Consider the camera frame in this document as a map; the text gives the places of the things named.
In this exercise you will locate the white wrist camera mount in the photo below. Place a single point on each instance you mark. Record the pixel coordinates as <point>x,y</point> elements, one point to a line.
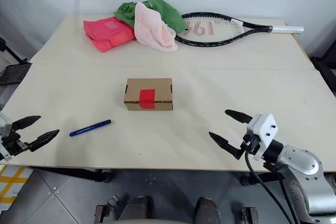
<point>4,125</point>
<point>265,127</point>

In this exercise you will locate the black stand rod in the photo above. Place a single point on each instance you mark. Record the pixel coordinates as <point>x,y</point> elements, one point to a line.
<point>13,53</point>

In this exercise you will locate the dark chair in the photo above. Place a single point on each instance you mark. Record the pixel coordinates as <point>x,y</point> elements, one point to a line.
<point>325,66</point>

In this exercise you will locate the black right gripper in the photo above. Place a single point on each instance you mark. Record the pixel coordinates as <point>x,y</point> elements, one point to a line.
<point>249,142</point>

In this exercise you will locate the cardboard box with red tape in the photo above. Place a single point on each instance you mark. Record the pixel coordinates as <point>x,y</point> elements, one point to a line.
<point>148,90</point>

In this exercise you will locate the green cloth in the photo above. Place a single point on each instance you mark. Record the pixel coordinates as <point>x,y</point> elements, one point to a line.
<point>168,14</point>

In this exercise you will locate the blue pen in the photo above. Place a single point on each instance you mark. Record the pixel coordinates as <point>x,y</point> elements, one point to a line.
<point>89,128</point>

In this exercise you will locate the rusty metal bracket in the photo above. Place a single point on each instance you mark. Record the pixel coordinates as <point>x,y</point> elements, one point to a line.
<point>101,212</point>
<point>249,214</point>

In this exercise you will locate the black mesh seat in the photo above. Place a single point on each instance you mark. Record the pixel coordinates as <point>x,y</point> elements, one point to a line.
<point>13,73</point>

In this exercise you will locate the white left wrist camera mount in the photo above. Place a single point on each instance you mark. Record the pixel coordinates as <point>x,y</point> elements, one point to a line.
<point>4,125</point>

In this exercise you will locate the pink towel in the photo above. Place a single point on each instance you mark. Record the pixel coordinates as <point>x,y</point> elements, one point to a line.
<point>149,30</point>

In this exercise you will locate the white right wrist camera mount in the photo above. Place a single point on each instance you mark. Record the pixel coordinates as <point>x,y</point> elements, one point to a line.
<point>265,127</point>

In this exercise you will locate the red fabric bag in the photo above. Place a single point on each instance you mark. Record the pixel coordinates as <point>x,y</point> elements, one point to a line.
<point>105,32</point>

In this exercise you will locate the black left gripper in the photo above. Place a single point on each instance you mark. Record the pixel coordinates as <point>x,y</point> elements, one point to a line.
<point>11,142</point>

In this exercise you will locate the black tennis racket white grip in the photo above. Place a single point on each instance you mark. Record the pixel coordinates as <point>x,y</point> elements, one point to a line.
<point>286,28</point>

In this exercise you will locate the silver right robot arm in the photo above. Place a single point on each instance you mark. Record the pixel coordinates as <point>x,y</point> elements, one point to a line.
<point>302,166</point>

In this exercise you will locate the dark rounded shape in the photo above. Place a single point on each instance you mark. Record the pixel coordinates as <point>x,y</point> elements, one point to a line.
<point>137,207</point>
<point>208,209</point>

